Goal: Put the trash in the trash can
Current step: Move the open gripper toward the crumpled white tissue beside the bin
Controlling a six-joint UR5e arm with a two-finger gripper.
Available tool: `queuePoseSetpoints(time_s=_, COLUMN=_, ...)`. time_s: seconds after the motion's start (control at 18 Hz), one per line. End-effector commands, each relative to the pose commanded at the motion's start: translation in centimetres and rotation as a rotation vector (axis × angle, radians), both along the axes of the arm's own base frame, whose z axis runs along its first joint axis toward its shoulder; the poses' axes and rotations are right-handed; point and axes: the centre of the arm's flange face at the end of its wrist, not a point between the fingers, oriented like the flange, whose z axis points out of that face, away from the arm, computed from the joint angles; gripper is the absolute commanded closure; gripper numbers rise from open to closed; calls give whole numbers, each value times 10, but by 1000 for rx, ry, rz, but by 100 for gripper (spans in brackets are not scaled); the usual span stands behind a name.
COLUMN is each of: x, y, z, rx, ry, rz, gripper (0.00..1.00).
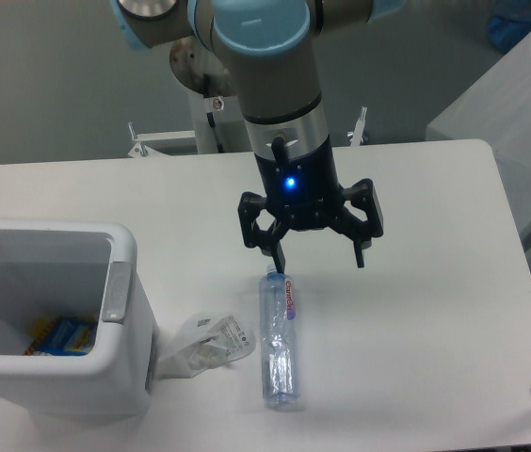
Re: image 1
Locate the grey covered side table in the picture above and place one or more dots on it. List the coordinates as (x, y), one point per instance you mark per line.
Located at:
(497, 110)

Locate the blue yellow box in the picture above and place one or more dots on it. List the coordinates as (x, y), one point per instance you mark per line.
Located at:
(64, 336)

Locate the white plastic wrapper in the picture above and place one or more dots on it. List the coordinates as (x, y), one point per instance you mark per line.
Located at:
(205, 341)

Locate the white plastic trash can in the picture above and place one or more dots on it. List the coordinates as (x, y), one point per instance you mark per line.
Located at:
(50, 269)

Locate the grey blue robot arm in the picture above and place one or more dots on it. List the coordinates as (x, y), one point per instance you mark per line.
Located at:
(267, 47)

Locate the clear plastic water bottle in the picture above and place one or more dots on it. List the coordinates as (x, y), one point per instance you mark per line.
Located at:
(279, 343)

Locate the white right base bracket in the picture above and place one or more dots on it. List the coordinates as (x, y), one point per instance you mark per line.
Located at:
(358, 136)

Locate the white left base bracket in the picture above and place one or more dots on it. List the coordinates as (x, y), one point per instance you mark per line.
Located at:
(158, 144)

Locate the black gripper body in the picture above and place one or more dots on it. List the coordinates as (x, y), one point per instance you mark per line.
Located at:
(306, 192)

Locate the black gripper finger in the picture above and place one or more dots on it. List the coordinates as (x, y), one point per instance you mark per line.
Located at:
(268, 241)
(357, 216)

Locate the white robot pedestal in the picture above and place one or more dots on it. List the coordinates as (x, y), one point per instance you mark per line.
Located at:
(217, 120)

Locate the blue plastic bag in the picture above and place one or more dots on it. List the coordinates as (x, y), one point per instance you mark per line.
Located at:
(509, 23)

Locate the white base bracket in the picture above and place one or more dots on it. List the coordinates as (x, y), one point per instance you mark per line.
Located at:
(158, 144)
(358, 136)

